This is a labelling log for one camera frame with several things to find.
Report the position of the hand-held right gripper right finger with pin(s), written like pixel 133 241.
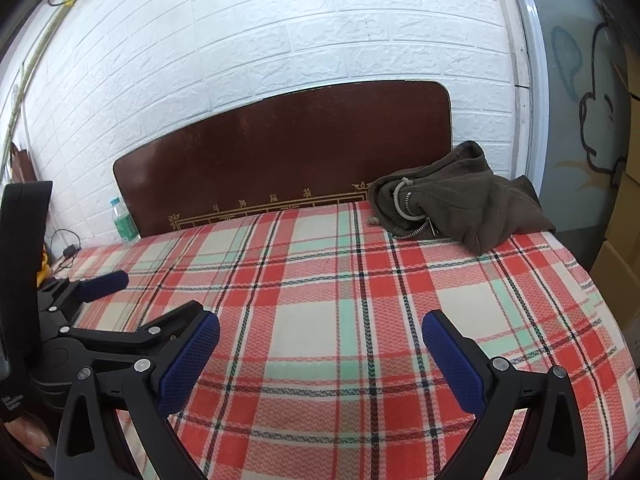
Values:
pixel 450 365

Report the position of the person's left hand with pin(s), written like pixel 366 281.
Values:
pixel 25 435

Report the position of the dark brown wooden headboard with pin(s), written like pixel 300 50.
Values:
pixel 280 160

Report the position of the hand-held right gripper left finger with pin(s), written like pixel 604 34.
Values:
pixel 192 355

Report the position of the red plaid bed sheet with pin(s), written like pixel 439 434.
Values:
pixel 320 285

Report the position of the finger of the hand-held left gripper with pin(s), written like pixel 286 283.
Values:
pixel 105 283
pixel 125 342

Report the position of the brown zip hoodie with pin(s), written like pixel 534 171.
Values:
pixel 475 195

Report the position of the cardboard box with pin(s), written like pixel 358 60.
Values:
pixel 627 125
pixel 617 270

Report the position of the white door frame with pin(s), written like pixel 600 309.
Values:
pixel 532 60

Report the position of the yellow object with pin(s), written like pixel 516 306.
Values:
pixel 44 267

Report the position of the dark brown wooden panel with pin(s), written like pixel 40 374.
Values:
pixel 22 167

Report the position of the green label plastic bottle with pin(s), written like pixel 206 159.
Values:
pixel 122 222

